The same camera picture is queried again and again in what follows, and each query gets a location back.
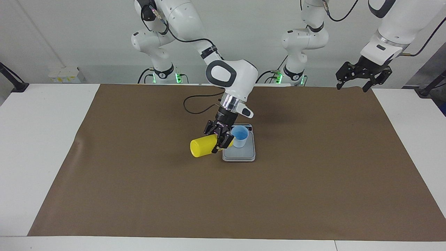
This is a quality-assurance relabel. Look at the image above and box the light blue plastic cup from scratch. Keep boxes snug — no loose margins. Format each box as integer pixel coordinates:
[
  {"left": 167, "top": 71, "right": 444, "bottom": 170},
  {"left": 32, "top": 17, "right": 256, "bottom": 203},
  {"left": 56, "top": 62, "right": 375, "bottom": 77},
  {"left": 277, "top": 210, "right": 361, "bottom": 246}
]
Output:
[{"left": 231, "top": 126, "right": 250, "bottom": 149}]

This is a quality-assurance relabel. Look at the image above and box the yellow squeeze bottle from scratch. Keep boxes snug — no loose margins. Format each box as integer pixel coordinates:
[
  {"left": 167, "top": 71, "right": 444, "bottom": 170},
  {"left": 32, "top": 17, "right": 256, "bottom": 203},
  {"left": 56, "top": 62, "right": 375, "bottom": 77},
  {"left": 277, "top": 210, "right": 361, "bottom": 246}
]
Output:
[{"left": 190, "top": 134, "right": 234, "bottom": 158}]

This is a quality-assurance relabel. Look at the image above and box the silver digital kitchen scale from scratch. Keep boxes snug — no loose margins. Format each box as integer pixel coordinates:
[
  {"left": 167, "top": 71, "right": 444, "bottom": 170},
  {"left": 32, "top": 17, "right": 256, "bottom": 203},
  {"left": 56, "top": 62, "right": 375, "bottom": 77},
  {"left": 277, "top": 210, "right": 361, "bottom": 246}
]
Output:
[{"left": 222, "top": 123, "right": 256, "bottom": 162}]

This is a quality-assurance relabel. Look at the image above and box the black clamp stand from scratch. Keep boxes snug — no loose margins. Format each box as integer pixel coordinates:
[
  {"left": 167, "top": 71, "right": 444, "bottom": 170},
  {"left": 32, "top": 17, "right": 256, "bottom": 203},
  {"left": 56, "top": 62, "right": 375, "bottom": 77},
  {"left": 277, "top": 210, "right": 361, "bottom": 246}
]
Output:
[
  {"left": 0, "top": 62, "right": 29, "bottom": 93},
  {"left": 415, "top": 70, "right": 446, "bottom": 97}
]

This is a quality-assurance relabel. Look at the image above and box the brown paper mat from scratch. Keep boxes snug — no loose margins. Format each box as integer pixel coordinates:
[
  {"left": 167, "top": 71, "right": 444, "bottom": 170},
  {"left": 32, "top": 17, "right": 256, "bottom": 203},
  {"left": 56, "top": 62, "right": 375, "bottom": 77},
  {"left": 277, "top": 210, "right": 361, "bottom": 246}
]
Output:
[{"left": 27, "top": 84, "right": 446, "bottom": 242}]

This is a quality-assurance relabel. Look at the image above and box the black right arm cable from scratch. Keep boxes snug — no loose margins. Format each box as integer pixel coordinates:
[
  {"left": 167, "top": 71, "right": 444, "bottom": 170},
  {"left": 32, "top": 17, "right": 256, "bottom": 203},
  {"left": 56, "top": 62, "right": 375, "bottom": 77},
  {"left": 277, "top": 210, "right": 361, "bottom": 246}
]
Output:
[{"left": 141, "top": 0, "right": 227, "bottom": 115}]

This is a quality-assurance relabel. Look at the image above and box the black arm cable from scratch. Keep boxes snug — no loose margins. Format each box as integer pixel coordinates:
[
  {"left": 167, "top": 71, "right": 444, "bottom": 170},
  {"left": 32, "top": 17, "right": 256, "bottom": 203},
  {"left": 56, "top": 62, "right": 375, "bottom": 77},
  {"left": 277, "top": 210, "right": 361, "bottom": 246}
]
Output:
[
  {"left": 321, "top": 0, "right": 446, "bottom": 57},
  {"left": 141, "top": 0, "right": 227, "bottom": 115}
]

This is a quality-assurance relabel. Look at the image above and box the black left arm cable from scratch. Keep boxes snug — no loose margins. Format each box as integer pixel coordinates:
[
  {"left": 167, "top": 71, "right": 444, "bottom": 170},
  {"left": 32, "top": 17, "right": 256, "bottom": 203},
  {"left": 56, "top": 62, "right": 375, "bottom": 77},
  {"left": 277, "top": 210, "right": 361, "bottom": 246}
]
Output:
[{"left": 321, "top": 0, "right": 446, "bottom": 57}]

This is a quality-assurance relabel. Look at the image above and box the black base power cable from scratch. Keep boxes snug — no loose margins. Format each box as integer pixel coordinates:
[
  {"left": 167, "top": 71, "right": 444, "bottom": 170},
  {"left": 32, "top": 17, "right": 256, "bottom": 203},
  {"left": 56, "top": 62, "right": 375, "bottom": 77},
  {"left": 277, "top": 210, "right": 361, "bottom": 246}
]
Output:
[
  {"left": 139, "top": 68, "right": 189, "bottom": 84},
  {"left": 255, "top": 54, "right": 308, "bottom": 86}
]

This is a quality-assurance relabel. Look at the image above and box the white wall socket box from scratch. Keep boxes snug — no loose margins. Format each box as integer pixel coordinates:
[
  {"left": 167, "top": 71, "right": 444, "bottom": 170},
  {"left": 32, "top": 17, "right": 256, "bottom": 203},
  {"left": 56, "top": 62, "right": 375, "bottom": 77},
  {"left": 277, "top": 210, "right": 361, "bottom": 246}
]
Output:
[{"left": 48, "top": 67, "right": 81, "bottom": 83}]

